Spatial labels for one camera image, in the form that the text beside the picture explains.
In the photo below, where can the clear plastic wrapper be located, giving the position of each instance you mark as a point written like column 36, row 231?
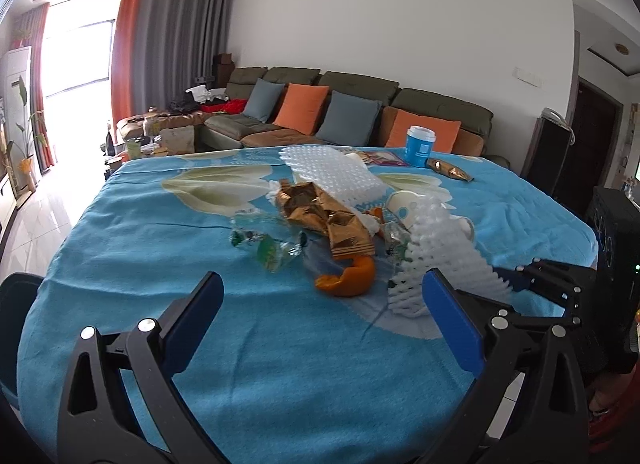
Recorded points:
column 270, row 249
column 396, row 241

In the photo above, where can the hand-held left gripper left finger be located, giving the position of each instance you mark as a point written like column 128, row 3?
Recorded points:
column 200, row 309

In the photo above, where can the gold foil wrapper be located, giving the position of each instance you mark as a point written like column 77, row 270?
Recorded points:
column 340, row 229

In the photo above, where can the blue flower printed blanket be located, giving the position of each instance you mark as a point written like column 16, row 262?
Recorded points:
column 250, row 369

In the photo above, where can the red cloth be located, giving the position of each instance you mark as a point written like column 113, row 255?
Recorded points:
column 227, row 107

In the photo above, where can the gold snack packet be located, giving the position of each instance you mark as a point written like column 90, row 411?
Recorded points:
column 450, row 170

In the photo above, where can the white foam net sleeve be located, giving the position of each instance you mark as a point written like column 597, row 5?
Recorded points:
column 440, row 254

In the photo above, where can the blue cup with white lid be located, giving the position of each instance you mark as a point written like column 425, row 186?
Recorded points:
column 419, row 147

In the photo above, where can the black speaker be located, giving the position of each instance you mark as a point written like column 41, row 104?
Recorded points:
column 612, row 224

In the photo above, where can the dark wooden door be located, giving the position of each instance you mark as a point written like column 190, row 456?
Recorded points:
column 592, row 144

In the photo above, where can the white plastic cup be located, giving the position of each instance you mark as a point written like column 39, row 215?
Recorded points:
column 405, row 204

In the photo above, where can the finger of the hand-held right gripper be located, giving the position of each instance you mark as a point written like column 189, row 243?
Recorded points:
column 545, row 281

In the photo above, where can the orange peel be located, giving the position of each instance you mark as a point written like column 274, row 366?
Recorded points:
column 360, row 274

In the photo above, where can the orange curtain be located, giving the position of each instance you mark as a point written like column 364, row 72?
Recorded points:
column 37, row 69
column 124, row 54

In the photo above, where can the white wall panel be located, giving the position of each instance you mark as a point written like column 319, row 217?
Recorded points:
column 527, row 76

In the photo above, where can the tall green potted plant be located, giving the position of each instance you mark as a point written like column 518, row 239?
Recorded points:
column 25, row 144

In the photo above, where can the pile of clothes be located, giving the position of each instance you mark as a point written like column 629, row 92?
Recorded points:
column 187, row 103

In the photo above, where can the olive and brown sofa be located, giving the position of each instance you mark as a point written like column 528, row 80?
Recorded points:
column 350, row 82

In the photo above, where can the white tissue wad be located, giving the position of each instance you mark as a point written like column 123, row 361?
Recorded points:
column 356, row 158

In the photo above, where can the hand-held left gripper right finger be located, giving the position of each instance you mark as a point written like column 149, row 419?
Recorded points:
column 450, row 319

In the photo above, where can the orange cushion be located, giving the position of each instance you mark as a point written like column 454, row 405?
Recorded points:
column 300, row 107
column 445, row 137

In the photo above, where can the grey curtain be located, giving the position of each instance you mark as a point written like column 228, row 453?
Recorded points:
column 180, row 44

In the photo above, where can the white foam sheet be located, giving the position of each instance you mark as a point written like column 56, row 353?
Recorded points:
column 330, row 174

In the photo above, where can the beige bag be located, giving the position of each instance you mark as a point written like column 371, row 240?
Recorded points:
column 176, row 140

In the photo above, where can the grey-blue cushion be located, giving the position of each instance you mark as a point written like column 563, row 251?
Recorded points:
column 262, row 99
column 347, row 117

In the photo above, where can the black standing panel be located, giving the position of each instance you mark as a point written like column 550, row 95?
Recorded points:
column 547, row 164

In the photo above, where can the white standing air conditioner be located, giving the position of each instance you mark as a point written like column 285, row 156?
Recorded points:
column 15, row 69

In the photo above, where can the brown cardboard boxes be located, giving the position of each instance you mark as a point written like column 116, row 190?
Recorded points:
column 223, row 67

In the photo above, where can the red flat packet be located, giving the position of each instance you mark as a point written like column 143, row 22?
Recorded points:
column 386, row 159

